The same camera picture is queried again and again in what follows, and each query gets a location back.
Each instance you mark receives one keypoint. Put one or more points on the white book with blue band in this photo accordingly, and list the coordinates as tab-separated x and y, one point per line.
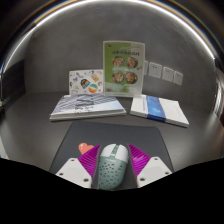
160	110

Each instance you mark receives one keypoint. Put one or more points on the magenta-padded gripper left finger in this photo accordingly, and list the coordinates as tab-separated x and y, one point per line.
75	171

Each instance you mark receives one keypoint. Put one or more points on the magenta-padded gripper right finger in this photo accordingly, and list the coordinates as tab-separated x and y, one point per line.
151	171

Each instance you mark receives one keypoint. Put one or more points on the grey striped book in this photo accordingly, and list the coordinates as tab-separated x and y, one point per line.
86	106

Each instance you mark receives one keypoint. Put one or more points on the dark grey mouse pad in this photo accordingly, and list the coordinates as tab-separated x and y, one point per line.
110	133

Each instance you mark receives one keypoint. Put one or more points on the green and white computer mouse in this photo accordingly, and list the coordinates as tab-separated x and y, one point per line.
112	168

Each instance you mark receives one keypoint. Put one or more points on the white card with colourful stickers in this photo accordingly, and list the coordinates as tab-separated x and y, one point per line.
85	82

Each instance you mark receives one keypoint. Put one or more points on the green menu sign stand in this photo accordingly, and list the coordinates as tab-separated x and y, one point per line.
123	68

